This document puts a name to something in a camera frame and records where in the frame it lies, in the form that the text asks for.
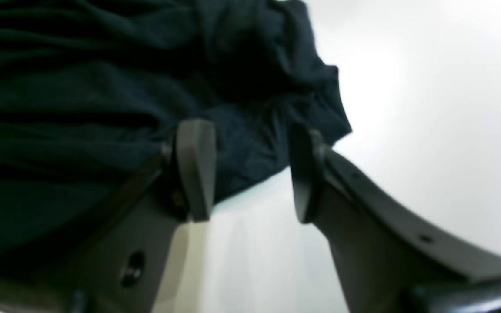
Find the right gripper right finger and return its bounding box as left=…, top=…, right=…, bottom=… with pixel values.
left=289, top=123, right=501, bottom=313

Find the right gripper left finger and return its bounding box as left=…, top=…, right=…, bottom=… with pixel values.
left=0, top=119, right=217, bottom=313

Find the black t-shirt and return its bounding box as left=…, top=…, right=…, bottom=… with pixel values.
left=0, top=0, right=351, bottom=252

